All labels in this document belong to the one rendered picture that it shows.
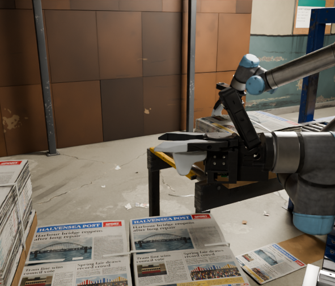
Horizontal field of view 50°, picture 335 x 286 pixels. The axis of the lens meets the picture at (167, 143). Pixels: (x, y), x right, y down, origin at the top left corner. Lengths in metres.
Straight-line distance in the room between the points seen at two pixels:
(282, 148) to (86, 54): 3.93
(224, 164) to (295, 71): 0.81
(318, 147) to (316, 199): 0.10
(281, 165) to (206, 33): 4.54
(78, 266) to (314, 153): 0.67
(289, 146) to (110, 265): 0.59
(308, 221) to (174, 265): 0.42
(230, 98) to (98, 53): 3.92
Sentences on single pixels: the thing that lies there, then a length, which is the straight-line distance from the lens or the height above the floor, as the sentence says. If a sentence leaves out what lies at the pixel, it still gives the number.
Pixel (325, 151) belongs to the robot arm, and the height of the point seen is 1.23.
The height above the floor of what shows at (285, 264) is 0.01.
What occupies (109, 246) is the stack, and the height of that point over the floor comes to 0.83.
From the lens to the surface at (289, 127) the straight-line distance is 1.60.
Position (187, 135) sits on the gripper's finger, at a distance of 0.68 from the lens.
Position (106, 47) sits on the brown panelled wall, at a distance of 4.51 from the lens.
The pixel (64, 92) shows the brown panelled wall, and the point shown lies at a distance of 4.43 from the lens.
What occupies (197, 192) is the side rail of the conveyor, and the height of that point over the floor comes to 0.76.
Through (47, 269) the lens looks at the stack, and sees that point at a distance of 1.04.
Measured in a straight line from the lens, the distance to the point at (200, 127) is 1.60.
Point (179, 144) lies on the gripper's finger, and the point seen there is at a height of 1.25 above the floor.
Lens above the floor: 1.43
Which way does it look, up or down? 18 degrees down
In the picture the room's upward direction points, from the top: straight up
